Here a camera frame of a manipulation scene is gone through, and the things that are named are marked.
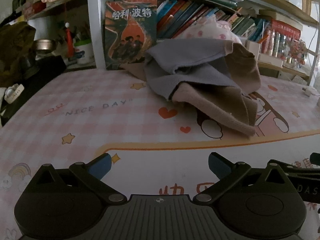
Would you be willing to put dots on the red tassel ornament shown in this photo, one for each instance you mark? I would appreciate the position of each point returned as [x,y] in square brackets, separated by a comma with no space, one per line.
[69,40]

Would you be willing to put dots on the large illustrated book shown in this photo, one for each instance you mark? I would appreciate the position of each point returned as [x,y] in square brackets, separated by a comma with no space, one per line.
[130,42]

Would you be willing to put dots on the pink dotted frilly plush toy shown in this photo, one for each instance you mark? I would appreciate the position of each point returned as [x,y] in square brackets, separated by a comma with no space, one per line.
[212,30]

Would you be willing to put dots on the white cup with green lid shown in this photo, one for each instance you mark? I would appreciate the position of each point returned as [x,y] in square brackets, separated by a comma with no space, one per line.
[85,55]

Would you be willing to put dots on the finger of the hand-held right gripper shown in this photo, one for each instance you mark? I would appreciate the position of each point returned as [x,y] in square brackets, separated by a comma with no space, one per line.
[303,170]
[315,158]

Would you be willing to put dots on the dark brown cloth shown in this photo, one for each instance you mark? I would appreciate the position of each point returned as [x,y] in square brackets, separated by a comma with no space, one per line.
[15,45]

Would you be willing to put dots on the white frame wooden shelf unit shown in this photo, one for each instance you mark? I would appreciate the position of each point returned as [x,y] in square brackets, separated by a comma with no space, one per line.
[93,30]

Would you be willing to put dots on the red boxed book set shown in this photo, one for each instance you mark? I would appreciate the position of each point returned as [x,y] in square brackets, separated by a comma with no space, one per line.
[282,30]

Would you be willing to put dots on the white organizer box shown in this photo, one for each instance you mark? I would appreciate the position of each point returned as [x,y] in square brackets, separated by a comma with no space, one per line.
[252,48]

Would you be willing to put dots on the grey fleece-lined tan pants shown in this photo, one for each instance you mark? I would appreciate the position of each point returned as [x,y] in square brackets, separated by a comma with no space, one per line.
[190,60]

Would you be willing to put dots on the row of colourful books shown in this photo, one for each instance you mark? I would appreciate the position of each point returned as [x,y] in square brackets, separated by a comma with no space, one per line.
[180,15]

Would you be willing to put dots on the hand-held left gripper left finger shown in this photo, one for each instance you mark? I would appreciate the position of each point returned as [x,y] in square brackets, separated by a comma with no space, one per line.
[101,167]

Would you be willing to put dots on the white charger plug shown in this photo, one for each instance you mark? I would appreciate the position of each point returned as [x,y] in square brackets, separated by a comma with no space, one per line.
[308,92]

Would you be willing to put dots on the white smartwatch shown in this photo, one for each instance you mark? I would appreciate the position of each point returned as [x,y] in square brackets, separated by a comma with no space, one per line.
[15,92]

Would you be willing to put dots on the red flower decoration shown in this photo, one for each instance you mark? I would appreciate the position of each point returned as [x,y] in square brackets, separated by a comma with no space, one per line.
[297,50]

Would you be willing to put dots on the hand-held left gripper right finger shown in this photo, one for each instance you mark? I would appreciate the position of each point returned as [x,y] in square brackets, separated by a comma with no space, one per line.
[218,165]

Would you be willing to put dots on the metal bowl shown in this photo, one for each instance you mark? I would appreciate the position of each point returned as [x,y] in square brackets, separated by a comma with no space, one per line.
[43,46]

